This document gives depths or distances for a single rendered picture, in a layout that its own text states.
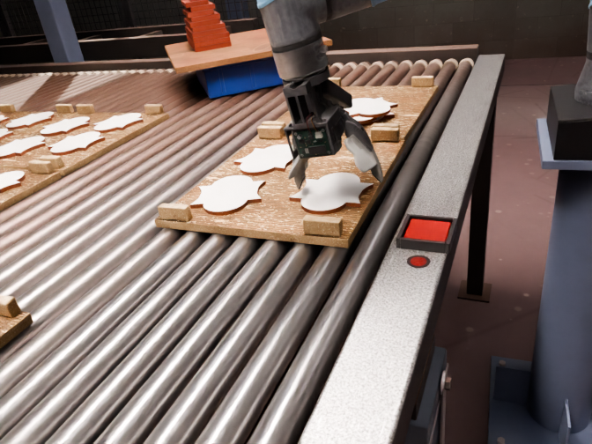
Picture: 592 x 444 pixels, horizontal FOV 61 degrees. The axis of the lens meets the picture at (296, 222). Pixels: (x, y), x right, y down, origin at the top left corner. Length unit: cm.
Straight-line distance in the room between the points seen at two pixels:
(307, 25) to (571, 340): 107
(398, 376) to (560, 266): 88
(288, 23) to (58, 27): 213
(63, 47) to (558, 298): 235
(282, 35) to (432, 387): 50
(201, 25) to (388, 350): 144
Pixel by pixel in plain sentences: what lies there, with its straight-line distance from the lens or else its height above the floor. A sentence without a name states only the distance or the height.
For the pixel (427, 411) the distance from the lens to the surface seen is 65.
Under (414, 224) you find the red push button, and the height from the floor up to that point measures 93.
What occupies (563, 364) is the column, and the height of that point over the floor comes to 27.
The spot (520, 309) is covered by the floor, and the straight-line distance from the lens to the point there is 214.
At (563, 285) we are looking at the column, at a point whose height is 51.
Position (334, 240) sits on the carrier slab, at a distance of 75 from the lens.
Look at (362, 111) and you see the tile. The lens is 122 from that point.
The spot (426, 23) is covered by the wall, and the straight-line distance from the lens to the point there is 592.
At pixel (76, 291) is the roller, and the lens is 82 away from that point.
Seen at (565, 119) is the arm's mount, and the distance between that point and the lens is 115.
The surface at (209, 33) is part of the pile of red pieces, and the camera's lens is 183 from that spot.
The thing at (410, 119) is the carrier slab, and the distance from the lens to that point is 122.
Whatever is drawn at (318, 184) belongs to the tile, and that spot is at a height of 94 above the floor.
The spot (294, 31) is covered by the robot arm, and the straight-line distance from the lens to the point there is 73.
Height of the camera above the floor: 132
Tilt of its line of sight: 29 degrees down
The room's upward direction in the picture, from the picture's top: 8 degrees counter-clockwise
